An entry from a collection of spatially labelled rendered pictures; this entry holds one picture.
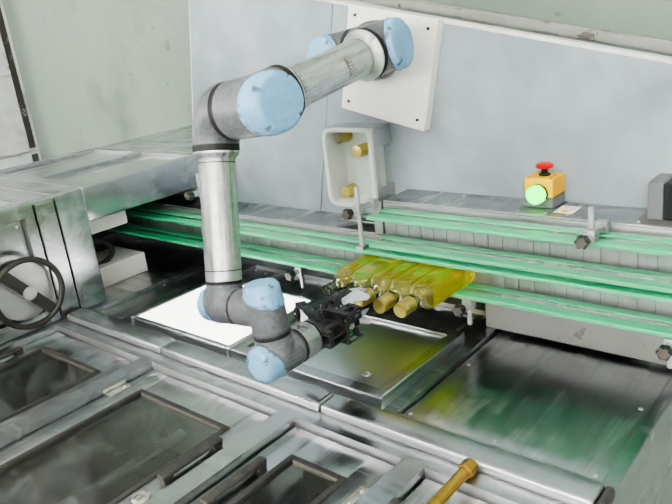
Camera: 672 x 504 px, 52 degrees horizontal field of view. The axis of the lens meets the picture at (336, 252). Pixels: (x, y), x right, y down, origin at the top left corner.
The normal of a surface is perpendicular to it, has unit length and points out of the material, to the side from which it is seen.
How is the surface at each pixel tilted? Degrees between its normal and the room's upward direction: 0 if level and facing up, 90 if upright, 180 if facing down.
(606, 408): 90
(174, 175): 90
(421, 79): 0
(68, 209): 90
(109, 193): 90
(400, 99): 0
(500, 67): 0
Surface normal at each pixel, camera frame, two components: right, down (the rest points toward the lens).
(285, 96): 0.66, 0.07
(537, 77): -0.64, 0.32
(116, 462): -0.11, -0.94
